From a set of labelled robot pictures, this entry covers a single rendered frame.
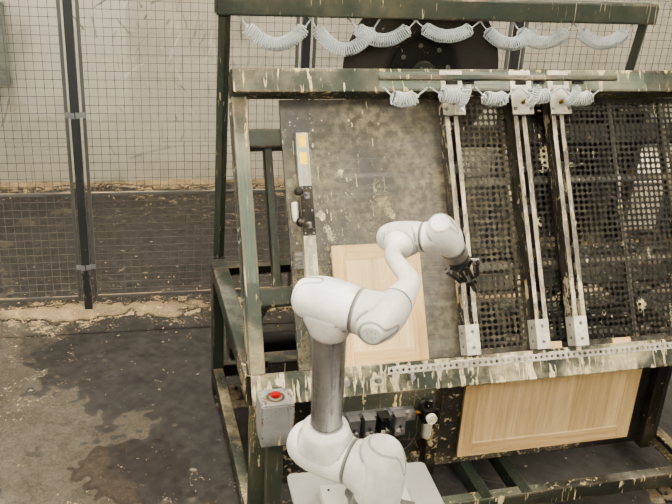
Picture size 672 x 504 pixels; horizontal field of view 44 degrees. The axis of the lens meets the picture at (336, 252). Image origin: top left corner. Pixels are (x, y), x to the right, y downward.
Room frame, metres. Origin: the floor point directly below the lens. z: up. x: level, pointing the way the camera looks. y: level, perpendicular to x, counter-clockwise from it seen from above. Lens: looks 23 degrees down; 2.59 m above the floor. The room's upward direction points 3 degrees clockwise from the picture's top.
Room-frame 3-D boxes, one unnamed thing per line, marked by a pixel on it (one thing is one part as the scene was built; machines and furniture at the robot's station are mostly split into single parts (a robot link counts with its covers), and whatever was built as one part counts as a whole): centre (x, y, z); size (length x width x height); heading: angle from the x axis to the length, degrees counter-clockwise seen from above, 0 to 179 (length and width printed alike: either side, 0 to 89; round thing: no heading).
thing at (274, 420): (2.52, 0.19, 0.84); 0.12 x 0.12 x 0.18; 16
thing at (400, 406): (2.70, -0.22, 0.69); 0.50 x 0.14 x 0.24; 106
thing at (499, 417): (3.27, -1.04, 0.53); 0.90 x 0.02 x 0.55; 106
